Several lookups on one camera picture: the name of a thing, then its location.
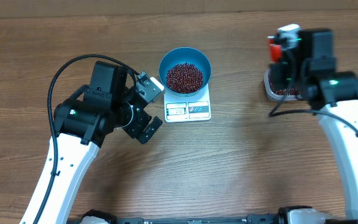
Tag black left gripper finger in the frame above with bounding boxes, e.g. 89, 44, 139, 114
134, 88, 154, 105
137, 116, 163, 144

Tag red measuring scoop blue handle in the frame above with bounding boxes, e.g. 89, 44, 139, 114
268, 36, 282, 63

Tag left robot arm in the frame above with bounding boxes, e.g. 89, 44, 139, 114
21, 61, 164, 223

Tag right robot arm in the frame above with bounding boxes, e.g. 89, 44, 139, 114
267, 24, 358, 223

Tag red beans in bowl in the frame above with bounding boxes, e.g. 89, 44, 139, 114
166, 63, 204, 94

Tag blue bowl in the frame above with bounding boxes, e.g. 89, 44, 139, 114
158, 47, 212, 96

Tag white kitchen scale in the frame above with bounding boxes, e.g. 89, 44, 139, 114
163, 85, 212, 123

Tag clear plastic container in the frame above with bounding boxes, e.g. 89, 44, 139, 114
264, 69, 301, 101

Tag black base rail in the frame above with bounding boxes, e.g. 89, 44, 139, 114
67, 208, 291, 224

